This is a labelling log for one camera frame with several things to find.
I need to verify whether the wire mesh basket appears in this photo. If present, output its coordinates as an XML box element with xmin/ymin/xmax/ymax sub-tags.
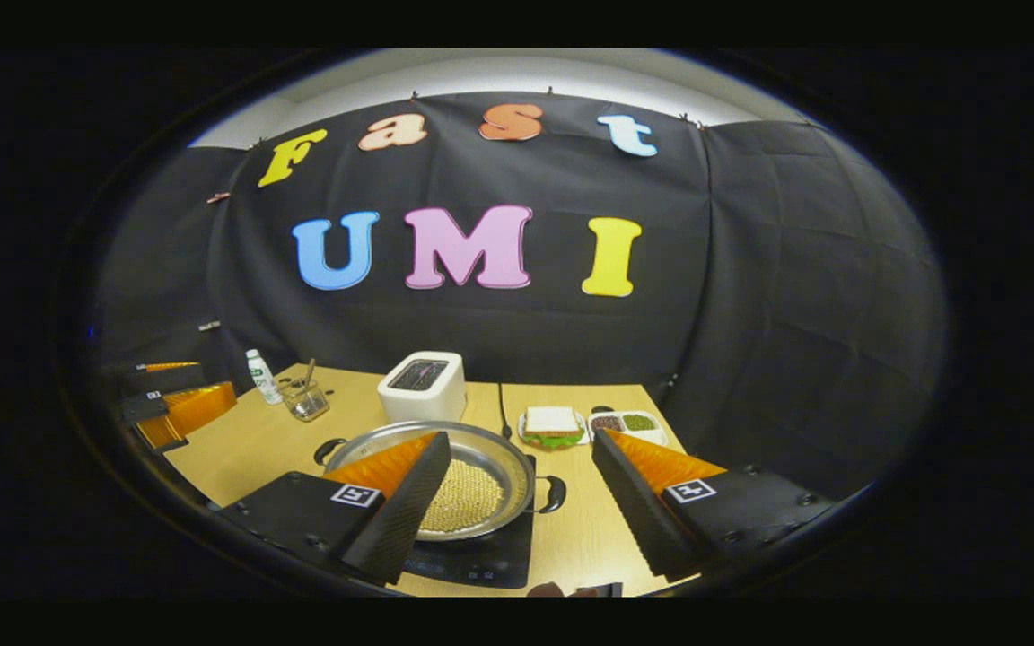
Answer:
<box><xmin>282</xmin><ymin>377</ymin><xmax>331</xmax><ymax>423</ymax></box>

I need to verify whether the white toaster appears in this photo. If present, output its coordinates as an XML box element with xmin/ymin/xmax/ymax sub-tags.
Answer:
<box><xmin>377</xmin><ymin>351</ymin><xmax>468</xmax><ymax>425</ymax></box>

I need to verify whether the pile of yellow soybeans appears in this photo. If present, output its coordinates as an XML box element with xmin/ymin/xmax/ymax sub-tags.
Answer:
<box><xmin>418</xmin><ymin>459</ymin><xmax>505</xmax><ymax>535</ymax></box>

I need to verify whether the small white plate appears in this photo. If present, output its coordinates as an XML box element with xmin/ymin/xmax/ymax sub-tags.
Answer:
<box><xmin>518</xmin><ymin>411</ymin><xmax>590</xmax><ymax>451</ymax></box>

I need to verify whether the black backdrop cloth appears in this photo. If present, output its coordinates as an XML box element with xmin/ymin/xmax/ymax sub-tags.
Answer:
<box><xmin>77</xmin><ymin>90</ymin><xmax>944</xmax><ymax>503</ymax></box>

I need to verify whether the stainless steel pot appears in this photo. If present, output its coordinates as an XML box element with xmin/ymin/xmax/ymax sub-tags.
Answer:
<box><xmin>313</xmin><ymin>420</ymin><xmax>567</xmax><ymax>543</ymax></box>

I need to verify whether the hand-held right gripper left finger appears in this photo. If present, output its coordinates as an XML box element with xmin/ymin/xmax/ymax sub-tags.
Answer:
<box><xmin>212</xmin><ymin>431</ymin><xmax>453</xmax><ymax>589</ymax></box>

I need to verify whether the black induction cooktop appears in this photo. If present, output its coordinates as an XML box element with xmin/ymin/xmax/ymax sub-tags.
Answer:
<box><xmin>400</xmin><ymin>453</ymin><xmax>538</xmax><ymax>590</ymax></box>

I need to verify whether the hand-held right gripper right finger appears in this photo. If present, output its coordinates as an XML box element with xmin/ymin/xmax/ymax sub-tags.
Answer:
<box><xmin>591</xmin><ymin>427</ymin><xmax>837</xmax><ymax>582</ymax></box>

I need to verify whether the white bottle green label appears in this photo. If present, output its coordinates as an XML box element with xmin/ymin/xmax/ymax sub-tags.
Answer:
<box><xmin>245</xmin><ymin>349</ymin><xmax>284</xmax><ymax>406</ymax></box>

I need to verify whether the white divided bean dish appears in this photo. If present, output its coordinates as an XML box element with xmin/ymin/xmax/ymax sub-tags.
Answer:
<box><xmin>587</xmin><ymin>410</ymin><xmax>669</xmax><ymax>448</ymax></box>

